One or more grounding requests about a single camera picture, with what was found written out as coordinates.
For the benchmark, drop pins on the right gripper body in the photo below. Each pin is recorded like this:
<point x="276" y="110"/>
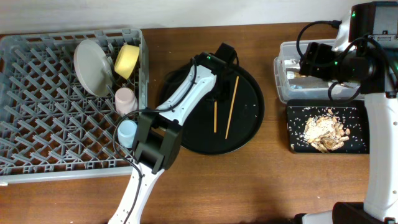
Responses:
<point x="326" y="65"/>

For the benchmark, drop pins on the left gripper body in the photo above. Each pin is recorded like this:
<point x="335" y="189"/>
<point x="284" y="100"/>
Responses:
<point x="225" y="92"/>

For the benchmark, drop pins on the wooden chopstick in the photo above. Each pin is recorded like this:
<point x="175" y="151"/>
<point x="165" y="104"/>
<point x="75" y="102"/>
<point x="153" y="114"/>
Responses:
<point x="231" y="107"/>
<point x="215" y="116"/>

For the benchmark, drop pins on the food scraps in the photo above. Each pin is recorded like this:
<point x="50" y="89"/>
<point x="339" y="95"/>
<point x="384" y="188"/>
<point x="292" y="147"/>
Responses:
<point x="325" y="132"/>

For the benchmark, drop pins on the pink cup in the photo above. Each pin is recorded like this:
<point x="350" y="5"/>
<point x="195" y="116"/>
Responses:
<point x="125" y="101"/>

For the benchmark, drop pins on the yellow bowl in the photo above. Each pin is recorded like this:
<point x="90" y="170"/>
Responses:
<point x="126" y="60"/>

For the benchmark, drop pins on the light blue cup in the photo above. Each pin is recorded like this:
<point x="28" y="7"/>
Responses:
<point x="126" y="133"/>

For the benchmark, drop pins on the grey plate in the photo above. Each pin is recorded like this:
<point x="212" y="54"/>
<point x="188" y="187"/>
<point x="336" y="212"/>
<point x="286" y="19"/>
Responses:
<point x="92" y="68"/>

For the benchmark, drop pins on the white napkin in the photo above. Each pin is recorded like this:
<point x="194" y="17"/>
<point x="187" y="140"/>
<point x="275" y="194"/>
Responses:
<point x="292" y="64"/>

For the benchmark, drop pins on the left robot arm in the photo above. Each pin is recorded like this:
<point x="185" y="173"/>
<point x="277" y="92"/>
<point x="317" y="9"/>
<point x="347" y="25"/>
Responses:
<point x="152" y="138"/>

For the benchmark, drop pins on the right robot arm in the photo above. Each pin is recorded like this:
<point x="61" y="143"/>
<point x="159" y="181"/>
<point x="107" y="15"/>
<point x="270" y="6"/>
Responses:
<point x="365" y="52"/>

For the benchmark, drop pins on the grey dishwasher rack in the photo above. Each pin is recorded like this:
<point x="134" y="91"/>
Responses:
<point x="51" y="127"/>

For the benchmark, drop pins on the clear plastic bin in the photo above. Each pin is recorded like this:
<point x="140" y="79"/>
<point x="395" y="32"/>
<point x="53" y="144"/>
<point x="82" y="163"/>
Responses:
<point x="305" y="88"/>

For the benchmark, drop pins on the round black tray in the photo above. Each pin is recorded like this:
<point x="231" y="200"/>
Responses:
<point x="248" y="113"/>

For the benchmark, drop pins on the black rectangular tray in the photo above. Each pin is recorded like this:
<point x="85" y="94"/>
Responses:
<point x="352" y="114"/>

